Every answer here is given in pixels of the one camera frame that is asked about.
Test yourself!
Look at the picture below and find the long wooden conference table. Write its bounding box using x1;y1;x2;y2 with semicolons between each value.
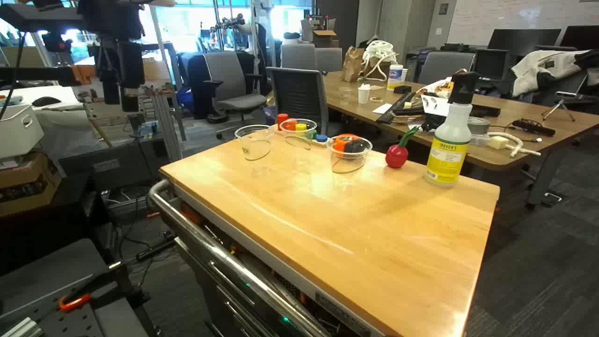
322;70;599;209

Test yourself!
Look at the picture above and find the white storage bin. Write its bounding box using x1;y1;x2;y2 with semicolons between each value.
0;103;45;160

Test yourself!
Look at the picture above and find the white jacket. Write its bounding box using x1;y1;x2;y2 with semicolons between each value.
510;49;599;97

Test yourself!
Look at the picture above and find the open cardboard box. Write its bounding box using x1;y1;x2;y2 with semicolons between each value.
0;151;62;219

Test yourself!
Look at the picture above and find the whiteboard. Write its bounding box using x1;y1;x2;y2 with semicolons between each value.
446;0;599;46

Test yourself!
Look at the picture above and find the orange and black toy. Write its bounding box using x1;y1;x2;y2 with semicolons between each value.
333;134;371;156

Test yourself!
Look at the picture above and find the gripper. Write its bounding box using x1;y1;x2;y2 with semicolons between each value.
77;0;146;113

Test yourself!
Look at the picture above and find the aluminium frame post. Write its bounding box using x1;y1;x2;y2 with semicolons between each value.
149;88;184;163

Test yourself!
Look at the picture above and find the row of grey chairs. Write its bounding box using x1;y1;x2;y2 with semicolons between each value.
281;43;343;73

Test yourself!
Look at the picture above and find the black mesh office chair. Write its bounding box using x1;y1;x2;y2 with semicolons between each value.
266;67;329;137

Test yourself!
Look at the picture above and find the chrome cart handle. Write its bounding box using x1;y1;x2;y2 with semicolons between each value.
148;180;330;337

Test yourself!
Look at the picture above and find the black power strip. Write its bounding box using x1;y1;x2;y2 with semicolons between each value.
512;118;557;138

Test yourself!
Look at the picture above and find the grey office chair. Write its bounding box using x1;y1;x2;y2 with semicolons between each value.
417;51;476;86
203;51;268;139

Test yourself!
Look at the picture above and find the red toy radish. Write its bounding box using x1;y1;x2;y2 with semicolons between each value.
385;126;422;169

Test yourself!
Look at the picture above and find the coil of white rope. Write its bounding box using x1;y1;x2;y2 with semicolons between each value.
361;40;399;81

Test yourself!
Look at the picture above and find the brown paper bag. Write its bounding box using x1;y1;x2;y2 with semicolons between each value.
341;45;366;83

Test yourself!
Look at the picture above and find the small tabletop tripod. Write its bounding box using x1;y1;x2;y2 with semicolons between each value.
541;91;586;123

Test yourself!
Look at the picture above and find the orange clamp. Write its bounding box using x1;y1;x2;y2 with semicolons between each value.
58;293;92;313

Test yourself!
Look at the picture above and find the white wipes canister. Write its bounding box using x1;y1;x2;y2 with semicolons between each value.
387;64;404;91

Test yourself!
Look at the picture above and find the white yellow spray bottle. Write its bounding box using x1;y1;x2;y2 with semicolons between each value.
424;71;481;188

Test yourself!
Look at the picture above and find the row of black monitors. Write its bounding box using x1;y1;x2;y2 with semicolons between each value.
487;25;599;53

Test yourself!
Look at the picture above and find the clear plastic cup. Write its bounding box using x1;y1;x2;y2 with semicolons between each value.
279;118;318;151
326;135;373;175
234;124;276;162

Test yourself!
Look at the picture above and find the wooden top tool cart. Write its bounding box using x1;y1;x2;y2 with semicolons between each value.
148;125;500;337

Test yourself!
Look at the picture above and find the black laptop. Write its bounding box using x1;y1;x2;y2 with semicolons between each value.
472;48;511;81

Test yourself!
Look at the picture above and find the white curved hose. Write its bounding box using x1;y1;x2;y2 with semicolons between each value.
487;132;542;158

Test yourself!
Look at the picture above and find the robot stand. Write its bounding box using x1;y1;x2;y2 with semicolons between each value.
0;238;151;337

